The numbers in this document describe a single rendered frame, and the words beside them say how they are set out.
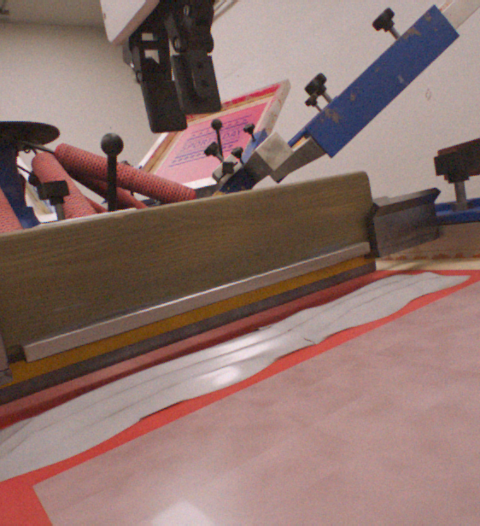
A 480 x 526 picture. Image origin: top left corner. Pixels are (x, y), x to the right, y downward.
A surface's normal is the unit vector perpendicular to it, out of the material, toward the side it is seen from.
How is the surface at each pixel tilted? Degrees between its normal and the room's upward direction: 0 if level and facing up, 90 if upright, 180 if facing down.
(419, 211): 90
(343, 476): 0
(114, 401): 28
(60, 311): 90
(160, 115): 90
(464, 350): 0
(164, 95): 91
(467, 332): 0
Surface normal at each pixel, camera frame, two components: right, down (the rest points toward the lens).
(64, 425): 0.18, -0.86
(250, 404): -0.20, -0.97
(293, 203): 0.57, -0.01
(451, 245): -0.80, 0.23
